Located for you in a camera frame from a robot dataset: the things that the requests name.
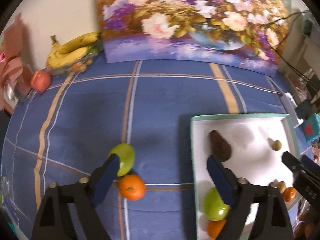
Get small orange tangerine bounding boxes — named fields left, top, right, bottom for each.
left=282, top=187, right=296, bottom=202

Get yellowish round longan fruit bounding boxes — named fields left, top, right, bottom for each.
left=271, top=140, right=282, bottom=151

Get orange mandarin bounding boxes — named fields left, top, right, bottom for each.
left=207, top=219, right=227, bottom=239

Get green fruit front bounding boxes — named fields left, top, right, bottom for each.
left=203, top=187, right=230, bottom=221

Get green fruit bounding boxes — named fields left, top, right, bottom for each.
left=107, top=143, right=136, bottom=177
left=203, top=187, right=230, bottom=221

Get orange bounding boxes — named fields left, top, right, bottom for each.
left=118, top=174, right=146, bottom=201

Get small dark brown avocado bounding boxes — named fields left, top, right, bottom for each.
left=209, top=130, right=232, bottom=162

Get small tan longan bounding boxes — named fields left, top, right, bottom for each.
left=277, top=181, right=286, bottom=194

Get person's right hand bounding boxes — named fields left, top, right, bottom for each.
left=293, top=206, right=319, bottom=239

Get teal toy box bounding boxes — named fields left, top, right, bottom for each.
left=302, top=113, right=320, bottom=143

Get white tray with teal rim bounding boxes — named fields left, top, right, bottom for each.
left=190, top=113, right=300, bottom=239

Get black power adapter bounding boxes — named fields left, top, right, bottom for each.
left=295, top=99, right=312, bottom=120

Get white power strip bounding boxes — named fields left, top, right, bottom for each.
left=280, top=92, right=304, bottom=128

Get blue plaid tablecloth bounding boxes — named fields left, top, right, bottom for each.
left=1, top=54, right=289, bottom=239

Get red apple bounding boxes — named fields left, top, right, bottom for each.
left=30, top=70, right=52, bottom=93

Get pink wrapped flower bouquet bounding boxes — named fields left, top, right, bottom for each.
left=1, top=14, right=32, bottom=110

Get glass fruit bowl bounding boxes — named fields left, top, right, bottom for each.
left=46, top=46, right=100, bottom=75

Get floral still life painting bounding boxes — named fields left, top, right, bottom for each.
left=96, top=0, right=291, bottom=76

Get yellow banana bunch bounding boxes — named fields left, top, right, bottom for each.
left=46, top=31, right=100, bottom=69

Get black charging cables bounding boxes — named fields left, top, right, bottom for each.
left=271, top=10, right=320, bottom=100

